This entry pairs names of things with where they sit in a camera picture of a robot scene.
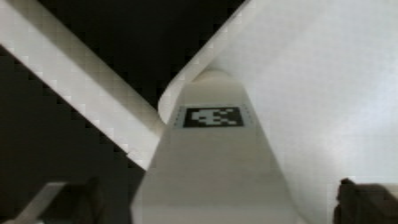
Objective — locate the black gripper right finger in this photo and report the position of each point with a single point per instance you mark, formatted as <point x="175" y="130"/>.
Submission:
<point x="367" y="203"/>

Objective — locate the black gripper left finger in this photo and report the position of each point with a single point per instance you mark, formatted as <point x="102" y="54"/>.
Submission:
<point x="67" y="204"/>

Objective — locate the white desk leg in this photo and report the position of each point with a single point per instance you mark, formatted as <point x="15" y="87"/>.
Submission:
<point x="214" y="183"/>

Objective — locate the white desk top panel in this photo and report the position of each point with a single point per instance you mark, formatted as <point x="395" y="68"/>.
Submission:
<point x="310" y="50"/>

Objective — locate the white U-shaped fixture frame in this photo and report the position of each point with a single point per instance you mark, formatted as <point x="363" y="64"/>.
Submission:
<point x="72" y="70"/>

